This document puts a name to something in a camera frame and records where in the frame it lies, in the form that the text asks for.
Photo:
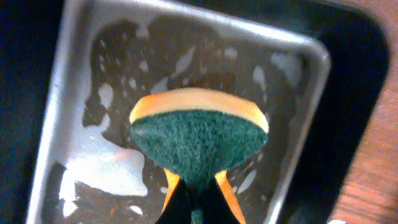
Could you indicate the yellow green sponge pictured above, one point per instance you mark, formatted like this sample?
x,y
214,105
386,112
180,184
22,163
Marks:
x,y
197,135

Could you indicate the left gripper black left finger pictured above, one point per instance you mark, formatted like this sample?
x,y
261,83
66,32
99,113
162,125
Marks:
x,y
179,208

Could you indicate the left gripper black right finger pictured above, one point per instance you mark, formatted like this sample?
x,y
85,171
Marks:
x,y
215,207

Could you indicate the metal water tray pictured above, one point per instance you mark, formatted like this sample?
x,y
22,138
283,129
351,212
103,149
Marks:
x,y
110,54

